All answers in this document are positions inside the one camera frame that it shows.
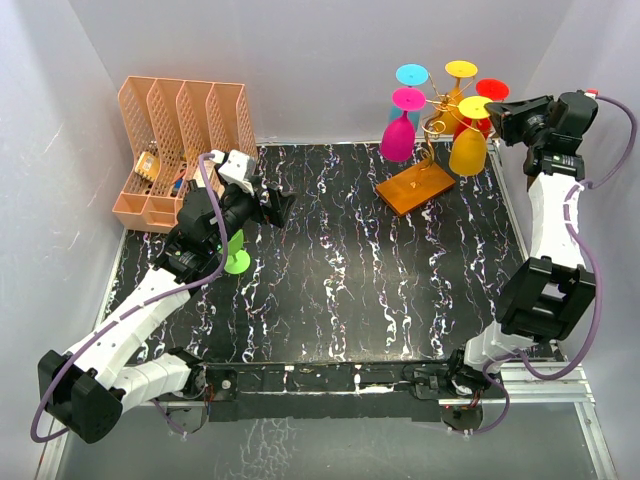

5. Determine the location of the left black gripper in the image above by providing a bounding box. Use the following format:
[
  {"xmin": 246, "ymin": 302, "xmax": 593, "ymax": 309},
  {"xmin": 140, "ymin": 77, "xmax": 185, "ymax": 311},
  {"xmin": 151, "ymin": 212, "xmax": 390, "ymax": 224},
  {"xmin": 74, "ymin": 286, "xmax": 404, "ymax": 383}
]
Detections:
[{"xmin": 208, "ymin": 176, "xmax": 297, "ymax": 253}]

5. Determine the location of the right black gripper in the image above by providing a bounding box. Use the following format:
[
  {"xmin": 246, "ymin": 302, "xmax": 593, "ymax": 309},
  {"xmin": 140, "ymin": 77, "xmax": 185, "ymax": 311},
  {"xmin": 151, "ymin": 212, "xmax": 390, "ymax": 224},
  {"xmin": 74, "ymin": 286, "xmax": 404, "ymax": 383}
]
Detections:
[{"xmin": 486, "ymin": 94, "xmax": 555, "ymax": 148}]

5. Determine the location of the yellow-orange wine glass front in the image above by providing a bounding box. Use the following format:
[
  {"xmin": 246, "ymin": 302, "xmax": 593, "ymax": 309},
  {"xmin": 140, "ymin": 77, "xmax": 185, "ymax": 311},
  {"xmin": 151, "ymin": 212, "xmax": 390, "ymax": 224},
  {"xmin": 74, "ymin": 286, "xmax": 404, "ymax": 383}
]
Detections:
[{"xmin": 449, "ymin": 95, "xmax": 491, "ymax": 177}]

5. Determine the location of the green wine glass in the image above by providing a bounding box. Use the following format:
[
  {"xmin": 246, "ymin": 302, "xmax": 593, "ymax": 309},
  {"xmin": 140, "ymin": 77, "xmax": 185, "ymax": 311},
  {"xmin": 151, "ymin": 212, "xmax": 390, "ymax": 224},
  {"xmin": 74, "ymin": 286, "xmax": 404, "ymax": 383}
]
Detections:
[{"xmin": 224, "ymin": 229, "xmax": 251, "ymax": 275}]

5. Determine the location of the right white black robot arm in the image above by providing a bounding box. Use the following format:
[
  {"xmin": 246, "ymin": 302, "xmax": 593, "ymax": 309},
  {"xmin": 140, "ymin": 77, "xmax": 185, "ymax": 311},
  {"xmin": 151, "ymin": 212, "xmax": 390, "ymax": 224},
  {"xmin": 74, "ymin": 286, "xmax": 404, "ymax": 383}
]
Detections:
[{"xmin": 445, "ymin": 90, "xmax": 598, "ymax": 397}]

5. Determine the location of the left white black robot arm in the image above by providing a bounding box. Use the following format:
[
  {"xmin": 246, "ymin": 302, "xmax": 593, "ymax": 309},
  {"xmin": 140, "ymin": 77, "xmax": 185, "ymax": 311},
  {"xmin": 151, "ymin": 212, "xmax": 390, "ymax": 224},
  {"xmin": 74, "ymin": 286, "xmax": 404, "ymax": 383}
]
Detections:
[{"xmin": 36, "ymin": 181, "xmax": 296, "ymax": 444}]

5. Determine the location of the red wine glass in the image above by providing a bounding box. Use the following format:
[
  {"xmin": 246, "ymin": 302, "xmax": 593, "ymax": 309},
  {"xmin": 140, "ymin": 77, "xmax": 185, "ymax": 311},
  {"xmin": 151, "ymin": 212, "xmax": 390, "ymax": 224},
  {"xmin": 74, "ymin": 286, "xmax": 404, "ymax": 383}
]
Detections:
[{"xmin": 453, "ymin": 78, "xmax": 510, "ymax": 140}]

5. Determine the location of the orange wine glass rear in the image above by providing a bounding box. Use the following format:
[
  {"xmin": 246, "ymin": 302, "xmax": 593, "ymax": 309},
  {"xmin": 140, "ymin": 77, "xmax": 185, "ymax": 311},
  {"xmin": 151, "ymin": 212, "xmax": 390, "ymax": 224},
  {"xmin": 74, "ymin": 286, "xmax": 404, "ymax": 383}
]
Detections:
[{"xmin": 436, "ymin": 60, "xmax": 478, "ymax": 135}]

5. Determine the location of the cyan wine glass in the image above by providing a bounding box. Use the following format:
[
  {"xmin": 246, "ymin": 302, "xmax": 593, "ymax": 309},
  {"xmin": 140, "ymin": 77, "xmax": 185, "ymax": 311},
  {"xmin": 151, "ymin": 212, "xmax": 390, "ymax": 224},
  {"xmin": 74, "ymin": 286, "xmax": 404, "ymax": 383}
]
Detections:
[{"xmin": 389, "ymin": 63, "xmax": 430, "ymax": 130}]

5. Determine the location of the magenta wine glass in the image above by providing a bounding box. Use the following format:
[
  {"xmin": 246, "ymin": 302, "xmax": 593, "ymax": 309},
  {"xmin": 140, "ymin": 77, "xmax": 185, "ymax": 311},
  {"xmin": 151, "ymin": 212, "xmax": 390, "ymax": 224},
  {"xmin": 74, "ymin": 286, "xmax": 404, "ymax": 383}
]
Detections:
[{"xmin": 380, "ymin": 87, "xmax": 426, "ymax": 163}]

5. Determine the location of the peach plastic file organizer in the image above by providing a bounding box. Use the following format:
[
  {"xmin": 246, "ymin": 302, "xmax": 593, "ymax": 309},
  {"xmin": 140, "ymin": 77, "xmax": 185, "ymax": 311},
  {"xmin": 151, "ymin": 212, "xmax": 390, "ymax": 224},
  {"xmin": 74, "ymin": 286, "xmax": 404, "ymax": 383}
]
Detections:
[{"xmin": 113, "ymin": 76, "xmax": 258, "ymax": 233}]

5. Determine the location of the yellow tag in organizer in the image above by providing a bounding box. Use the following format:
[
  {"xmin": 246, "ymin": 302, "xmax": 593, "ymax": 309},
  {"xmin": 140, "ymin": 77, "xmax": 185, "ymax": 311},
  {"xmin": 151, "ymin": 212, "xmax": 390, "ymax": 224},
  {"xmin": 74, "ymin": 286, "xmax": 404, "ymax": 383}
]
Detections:
[{"xmin": 134, "ymin": 151, "xmax": 161, "ymax": 182}]

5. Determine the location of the black front base bar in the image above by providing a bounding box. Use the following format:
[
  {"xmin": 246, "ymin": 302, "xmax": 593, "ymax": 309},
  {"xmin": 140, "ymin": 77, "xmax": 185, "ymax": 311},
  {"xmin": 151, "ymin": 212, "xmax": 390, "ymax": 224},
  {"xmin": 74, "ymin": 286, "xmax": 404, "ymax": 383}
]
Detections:
[{"xmin": 203, "ymin": 361, "xmax": 451, "ymax": 422}]

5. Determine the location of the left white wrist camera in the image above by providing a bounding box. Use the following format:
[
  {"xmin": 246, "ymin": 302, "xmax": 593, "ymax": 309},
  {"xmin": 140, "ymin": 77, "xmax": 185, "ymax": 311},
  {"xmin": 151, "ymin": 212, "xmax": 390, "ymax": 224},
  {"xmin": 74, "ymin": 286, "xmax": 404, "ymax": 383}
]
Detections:
[{"xmin": 199, "ymin": 150, "xmax": 256, "ymax": 197}]

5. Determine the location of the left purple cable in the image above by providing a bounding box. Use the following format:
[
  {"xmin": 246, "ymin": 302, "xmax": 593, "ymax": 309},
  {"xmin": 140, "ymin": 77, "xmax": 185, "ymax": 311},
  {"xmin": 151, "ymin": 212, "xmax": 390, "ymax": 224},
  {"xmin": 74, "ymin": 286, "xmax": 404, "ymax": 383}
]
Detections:
[{"xmin": 30, "ymin": 152, "xmax": 226, "ymax": 444}]

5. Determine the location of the purple cable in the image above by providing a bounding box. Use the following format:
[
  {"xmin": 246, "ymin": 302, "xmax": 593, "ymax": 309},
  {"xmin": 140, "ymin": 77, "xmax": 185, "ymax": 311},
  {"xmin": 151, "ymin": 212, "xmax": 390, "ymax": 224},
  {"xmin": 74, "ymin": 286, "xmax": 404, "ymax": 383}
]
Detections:
[
  {"xmin": 444, "ymin": 94, "xmax": 639, "ymax": 435},
  {"xmin": 30, "ymin": 152, "xmax": 226, "ymax": 444}
]

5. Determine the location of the gold wire glass rack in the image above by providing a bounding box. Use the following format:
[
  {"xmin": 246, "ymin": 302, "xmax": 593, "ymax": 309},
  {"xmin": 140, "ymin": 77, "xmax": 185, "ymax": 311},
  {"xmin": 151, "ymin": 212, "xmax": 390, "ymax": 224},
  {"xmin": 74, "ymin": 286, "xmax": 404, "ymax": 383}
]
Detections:
[{"xmin": 375, "ymin": 79, "xmax": 478, "ymax": 216}]

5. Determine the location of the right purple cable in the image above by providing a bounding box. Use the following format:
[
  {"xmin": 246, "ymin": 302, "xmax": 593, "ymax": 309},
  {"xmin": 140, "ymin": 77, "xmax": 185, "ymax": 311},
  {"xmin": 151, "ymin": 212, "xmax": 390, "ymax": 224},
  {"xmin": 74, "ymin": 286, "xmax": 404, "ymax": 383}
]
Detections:
[{"xmin": 444, "ymin": 94, "xmax": 639, "ymax": 435}]

